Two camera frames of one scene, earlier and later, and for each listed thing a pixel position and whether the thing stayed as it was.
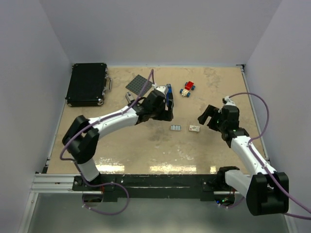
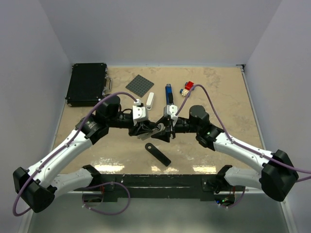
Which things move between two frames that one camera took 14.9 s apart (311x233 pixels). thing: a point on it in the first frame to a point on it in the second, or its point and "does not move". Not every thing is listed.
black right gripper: [212, 111] to [164, 136]
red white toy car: [189, 85] does not move
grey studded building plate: [136, 85] does not move
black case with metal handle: [88, 85] does not move
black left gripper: [166, 115] to [140, 127]
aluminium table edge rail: [242, 68] does not move
